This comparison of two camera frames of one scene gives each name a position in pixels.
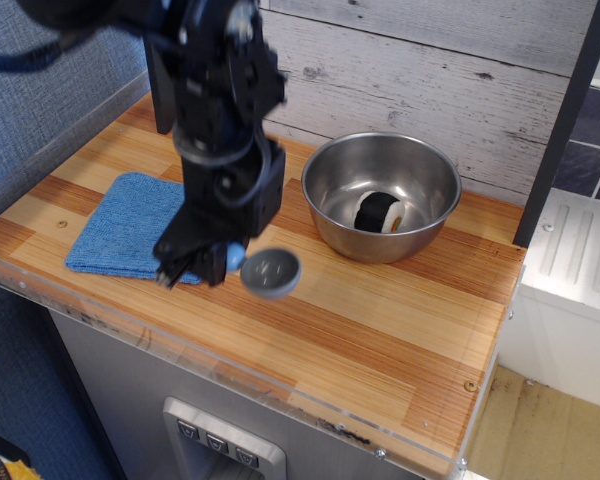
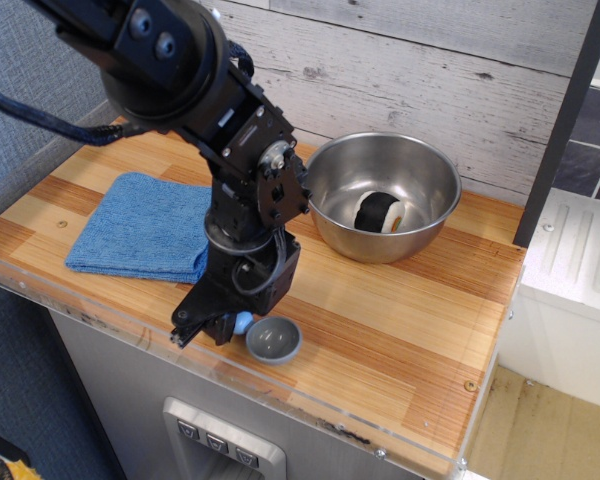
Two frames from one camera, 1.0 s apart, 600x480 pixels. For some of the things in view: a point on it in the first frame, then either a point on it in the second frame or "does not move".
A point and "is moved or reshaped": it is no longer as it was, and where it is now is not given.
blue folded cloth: x=121 y=231 does not move
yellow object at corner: x=20 y=471 does not move
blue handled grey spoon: x=268 y=273 is moved or reshaped
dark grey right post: x=565 y=124 does not move
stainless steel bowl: x=424 y=178 does not move
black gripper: x=225 y=202 to x=253 y=281
